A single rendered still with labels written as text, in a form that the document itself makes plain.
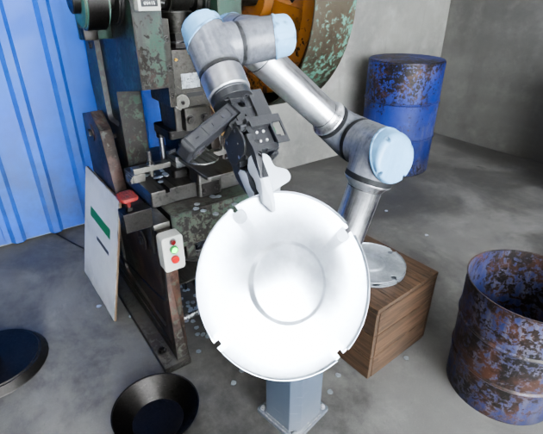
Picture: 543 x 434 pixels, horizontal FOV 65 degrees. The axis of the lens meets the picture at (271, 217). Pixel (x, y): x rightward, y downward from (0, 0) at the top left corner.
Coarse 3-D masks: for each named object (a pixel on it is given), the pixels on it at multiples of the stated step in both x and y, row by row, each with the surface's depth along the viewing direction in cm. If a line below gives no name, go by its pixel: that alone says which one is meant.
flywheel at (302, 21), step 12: (264, 0) 157; (276, 0) 156; (288, 0) 155; (300, 0) 146; (312, 0) 137; (252, 12) 165; (264, 12) 160; (276, 12) 158; (288, 12) 153; (300, 12) 148; (312, 12) 138; (300, 24) 144; (300, 36) 146; (300, 48) 148; (300, 60) 149; (252, 72) 179; (252, 84) 179; (264, 84) 172
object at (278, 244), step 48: (288, 192) 68; (240, 240) 64; (288, 240) 67; (336, 240) 70; (240, 288) 63; (288, 288) 65; (336, 288) 68; (240, 336) 62; (288, 336) 64; (336, 336) 67
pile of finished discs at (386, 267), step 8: (368, 248) 182; (376, 248) 182; (384, 248) 182; (368, 256) 176; (376, 256) 176; (384, 256) 177; (392, 256) 177; (400, 256) 176; (368, 264) 170; (376, 264) 170; (384, 264) 171; (392, 264) 171; (400, 264) 171; (376, 272) 166; (384, 272) 166; (392, 272) 166; (400, 272) 166; (376, 280) 162; (384, 280) 162; (392, 280) 162; (400, 280) 164
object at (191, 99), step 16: (176, 48) 147; (176, 64) 146; (192, 64) 149; (176, 80) 148; (192, 80) 151; (176, 96) 150; (192, 96) 154; (176, 112) 152; (192, 112) 153; (208, 112) 157; (176, 128) 155; (192, 128) 155
